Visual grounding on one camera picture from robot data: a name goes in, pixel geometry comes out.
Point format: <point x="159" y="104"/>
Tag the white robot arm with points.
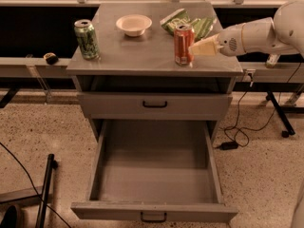
<point x="278" y="35"/>

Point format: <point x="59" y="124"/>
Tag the black shoe tip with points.
<point x="12" y="218"/>

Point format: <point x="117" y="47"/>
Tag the grey metal rail shelf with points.
<point x="13" y="67"/>

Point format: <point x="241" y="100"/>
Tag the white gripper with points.
<point x="230" y="42"/>

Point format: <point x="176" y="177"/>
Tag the black power adapter with cable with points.
<point x="235" y="133"/>

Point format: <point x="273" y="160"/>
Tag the black tape measure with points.
<point x="51" y="58"/>

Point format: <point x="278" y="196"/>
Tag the green soda can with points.
<point x="86" y="38"/>

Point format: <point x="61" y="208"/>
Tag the clear plastic bottle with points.
<point x="272" y="60"/>

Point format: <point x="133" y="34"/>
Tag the grey drawer cabinet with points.
<point x="145" y="64"/>

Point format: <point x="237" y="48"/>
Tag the open grey bottom drawer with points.
<point x="154" y="171"/>

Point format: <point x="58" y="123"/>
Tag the red coke can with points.
<point x="183" y="39"/>

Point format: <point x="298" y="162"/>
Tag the black metal stand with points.
<point x="34" y="195"/>

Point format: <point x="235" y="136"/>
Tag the closed grey middle drawer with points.
<point x="154" y="106"/>

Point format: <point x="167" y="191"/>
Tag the green chip bag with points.
<point x="201" y="26"/>

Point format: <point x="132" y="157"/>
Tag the white bowl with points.
<point x="134" y="25"/>

